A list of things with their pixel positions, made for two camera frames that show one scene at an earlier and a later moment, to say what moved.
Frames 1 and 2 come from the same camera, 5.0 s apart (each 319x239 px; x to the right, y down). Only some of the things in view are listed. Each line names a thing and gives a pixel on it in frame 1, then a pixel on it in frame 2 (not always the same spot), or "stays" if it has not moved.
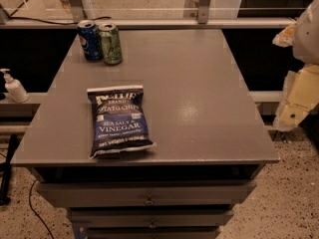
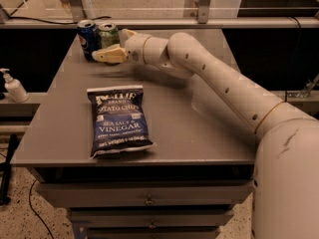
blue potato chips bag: [119, 120] stays
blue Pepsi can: [90, 40] stays
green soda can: [110, 44] stays
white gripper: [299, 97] -> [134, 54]
